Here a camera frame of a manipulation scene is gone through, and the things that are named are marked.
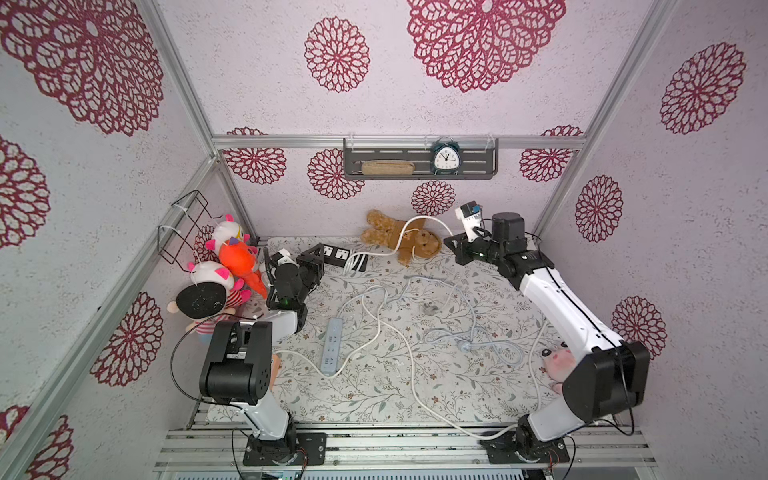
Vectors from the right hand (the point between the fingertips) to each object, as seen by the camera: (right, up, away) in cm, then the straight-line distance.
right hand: (448, 235), depth 80 cm
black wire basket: (-69, -1, -5) cm, 70 cm away
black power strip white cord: (-25, -6, +5) cm, 26 cm away
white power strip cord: (-21, -25, +17) cm, 36 cm away
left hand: (-35, -2, +9) cm, 36 cm away
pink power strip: (-48, -37, +5) cm, 61 cm away
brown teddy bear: (-6, +1, +29) cm, 30 cm away
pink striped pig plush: (-68, -10, +5) cm, 69 cm away
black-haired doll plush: (-63, -18, -4) cm, 66 cm away
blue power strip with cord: (-33, -30, +11) cm, 46 cm away
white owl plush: (-68, +3, +15) cm, 70 cm away
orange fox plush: (-60, -6, +7) cm, 60 cm away
